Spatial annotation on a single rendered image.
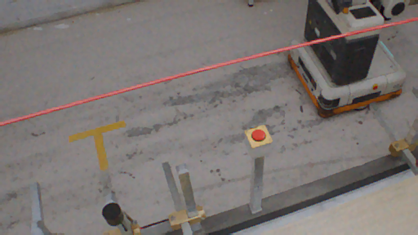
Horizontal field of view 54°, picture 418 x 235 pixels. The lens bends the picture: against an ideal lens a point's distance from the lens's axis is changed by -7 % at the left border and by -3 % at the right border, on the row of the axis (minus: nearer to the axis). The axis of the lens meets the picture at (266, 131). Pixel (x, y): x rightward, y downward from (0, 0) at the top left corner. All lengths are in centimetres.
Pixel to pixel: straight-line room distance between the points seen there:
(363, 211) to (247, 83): 180
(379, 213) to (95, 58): 263
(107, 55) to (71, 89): 42
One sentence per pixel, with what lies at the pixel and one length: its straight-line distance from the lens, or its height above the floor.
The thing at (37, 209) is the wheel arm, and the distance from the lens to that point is 169.
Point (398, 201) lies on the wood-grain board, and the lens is 170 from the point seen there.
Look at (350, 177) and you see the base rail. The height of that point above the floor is 70.
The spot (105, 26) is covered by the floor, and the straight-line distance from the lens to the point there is 388.
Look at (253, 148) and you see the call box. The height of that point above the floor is 121.
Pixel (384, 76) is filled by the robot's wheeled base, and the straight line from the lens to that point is 302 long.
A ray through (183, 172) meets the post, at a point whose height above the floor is 117.
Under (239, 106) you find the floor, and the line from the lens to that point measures 304.
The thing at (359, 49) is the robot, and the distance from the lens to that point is 267.
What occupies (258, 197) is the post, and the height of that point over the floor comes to 83.
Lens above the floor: 232
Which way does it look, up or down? 53 degrees down
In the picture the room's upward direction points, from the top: 4 degrees clockwise
